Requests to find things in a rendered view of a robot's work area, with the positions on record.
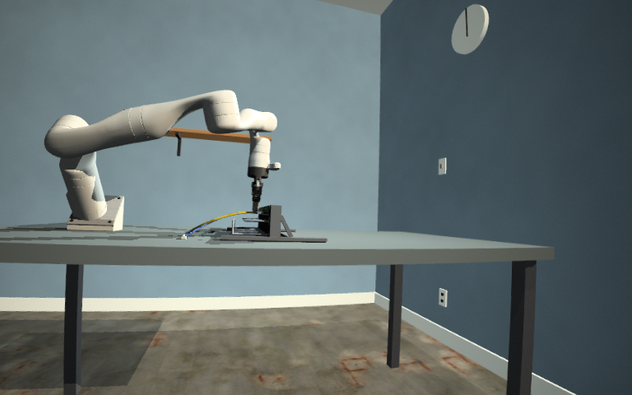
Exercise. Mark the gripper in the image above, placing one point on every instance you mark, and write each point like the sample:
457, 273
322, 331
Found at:
258, 173

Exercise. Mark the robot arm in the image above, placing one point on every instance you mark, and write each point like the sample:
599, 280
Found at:
77, 145

